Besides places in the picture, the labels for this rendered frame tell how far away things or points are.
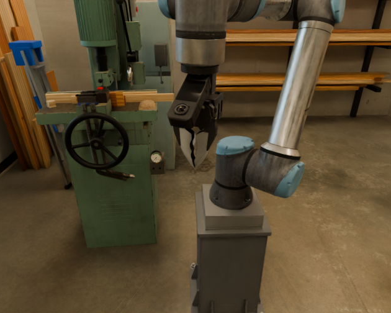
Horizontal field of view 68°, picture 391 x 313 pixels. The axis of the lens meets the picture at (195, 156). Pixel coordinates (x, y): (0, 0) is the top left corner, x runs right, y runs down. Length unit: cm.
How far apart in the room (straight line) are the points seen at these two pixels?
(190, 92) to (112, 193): 130
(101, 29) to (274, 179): 106
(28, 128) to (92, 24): 165
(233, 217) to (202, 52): 81
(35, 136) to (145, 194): 156
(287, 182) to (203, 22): 69
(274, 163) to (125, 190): 96
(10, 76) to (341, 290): 282
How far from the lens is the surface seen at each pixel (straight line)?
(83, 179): 175
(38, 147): 307
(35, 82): 241
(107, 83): 163
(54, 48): 419
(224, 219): 120
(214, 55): 53
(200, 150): 59
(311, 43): 110
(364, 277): 203
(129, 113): 153
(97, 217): 188
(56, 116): 162
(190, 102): 50
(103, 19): 157
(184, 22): 53
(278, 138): 108
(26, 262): 212
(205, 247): 128
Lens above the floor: 136
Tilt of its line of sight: 27 degrees down
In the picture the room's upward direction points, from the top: straight up
